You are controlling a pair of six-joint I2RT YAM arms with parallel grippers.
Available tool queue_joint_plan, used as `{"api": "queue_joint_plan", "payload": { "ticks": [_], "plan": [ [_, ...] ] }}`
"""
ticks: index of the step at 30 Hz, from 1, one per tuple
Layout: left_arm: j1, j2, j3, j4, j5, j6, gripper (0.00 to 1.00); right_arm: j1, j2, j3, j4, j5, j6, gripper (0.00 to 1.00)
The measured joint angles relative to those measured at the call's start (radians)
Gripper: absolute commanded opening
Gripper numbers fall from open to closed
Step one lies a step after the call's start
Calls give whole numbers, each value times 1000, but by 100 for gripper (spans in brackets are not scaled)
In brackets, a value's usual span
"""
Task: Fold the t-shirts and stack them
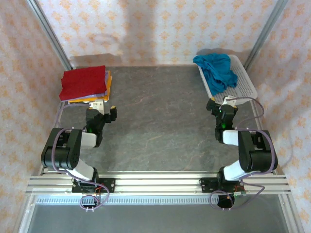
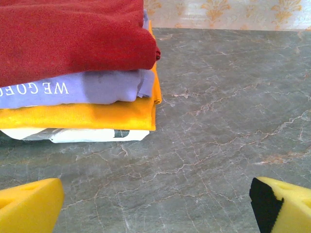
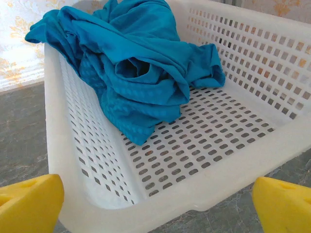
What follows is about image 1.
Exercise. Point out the blue t-shirt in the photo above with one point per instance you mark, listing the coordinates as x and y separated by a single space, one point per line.
216 70

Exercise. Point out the white perforated plastic basket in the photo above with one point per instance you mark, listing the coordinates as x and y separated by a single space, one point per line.
243 82

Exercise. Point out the red folded t-shirt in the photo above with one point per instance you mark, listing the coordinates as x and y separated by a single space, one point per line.
82 82

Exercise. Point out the small green circuit board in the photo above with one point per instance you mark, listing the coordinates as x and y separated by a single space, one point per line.
240 193

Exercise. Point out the grey metal lower panel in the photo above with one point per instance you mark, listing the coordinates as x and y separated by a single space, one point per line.
155 218

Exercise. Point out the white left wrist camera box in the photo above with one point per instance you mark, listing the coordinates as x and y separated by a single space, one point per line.
97 105

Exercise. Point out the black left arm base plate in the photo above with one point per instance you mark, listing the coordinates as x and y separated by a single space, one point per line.
110 185

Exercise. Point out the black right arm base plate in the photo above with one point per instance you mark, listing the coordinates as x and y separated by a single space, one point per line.
205 185

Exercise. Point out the aluminium mounting rail beam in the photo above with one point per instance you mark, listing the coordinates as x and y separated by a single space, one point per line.
155 180

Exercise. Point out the aluminium frame post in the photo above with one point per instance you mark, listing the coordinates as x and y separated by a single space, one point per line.
46 26
267 31

